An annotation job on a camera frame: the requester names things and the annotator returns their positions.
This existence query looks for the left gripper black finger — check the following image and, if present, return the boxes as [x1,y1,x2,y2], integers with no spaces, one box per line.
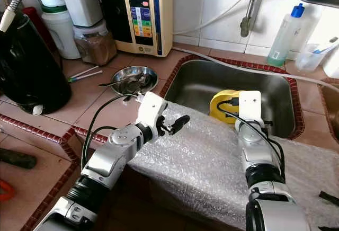
[171,114,191,132]

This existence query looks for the yellow plastic bowl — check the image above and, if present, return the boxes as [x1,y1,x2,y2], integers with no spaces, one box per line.
[209,89,242,125]

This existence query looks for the clear bubble wrap sheet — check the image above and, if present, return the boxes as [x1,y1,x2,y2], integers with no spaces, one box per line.
[129,102,339,231]

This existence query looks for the small steel bowl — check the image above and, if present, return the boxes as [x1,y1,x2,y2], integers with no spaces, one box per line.
[110,65,159,96]

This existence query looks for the steel fork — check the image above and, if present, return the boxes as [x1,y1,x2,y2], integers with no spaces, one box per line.
[99,75,141,88]

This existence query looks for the steel sink basin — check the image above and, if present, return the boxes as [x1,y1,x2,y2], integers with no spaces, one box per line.
[160,58,298,140]
[318,79,339,132]

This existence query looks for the green-tipped white stick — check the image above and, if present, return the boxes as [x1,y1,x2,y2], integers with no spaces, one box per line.
[68,70,103,83]

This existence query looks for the jar of brown powder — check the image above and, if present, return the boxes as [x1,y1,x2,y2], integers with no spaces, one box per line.
[73,21,118,67]

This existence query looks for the beige water ionizer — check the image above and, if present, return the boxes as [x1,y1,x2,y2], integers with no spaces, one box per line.
[94,0,174,57]

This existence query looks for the steel faucet spout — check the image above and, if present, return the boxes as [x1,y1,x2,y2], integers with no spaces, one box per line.
[239,0,261,39]

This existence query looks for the clear bottle with blue cap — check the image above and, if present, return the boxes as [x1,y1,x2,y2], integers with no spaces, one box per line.
[266,3,306,68]

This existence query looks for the clear plastic cup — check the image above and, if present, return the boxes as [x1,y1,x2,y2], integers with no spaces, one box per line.
[293,41,330,73]

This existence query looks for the black electric kettle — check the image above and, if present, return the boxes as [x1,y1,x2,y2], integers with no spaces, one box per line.
[0,8,73,116]

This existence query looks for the white plastic container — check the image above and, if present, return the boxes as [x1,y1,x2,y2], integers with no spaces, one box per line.
[58,0,103,28]

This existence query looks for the dark green oblong object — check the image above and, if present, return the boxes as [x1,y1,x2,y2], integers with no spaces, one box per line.
[0,147,38,170]

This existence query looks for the orange plastic object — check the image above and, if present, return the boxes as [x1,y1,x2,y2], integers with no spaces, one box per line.
[0,180,16,203]

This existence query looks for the white plastic bottle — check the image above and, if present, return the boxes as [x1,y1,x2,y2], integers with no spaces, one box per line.
[322,45,339,79]

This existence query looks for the toothbrush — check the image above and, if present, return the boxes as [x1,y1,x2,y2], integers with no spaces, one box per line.
[314,37,339,55]

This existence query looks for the red plastic container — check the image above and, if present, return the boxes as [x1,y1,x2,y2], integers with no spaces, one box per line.
[22,6,60,57]

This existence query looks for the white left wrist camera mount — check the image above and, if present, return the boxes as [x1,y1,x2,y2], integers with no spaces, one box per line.
[134,91,168,137]

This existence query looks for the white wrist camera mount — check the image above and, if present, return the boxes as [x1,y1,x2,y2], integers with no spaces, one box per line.
[237,90,264,129]
[134,91,168,137]

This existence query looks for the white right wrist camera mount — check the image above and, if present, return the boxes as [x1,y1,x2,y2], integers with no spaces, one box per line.
[237,90,264,129]

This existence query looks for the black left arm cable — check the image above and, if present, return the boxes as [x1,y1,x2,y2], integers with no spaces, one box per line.
[81,94,141,171]

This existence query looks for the thin white hose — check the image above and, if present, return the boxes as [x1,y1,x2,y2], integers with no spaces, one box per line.
[172,0,257,35]

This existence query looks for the white canister with green ring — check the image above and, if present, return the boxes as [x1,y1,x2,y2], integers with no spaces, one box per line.
[31,0,81,60]

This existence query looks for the grey flexible hose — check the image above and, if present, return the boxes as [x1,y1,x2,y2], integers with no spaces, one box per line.
[0,0,85,33]

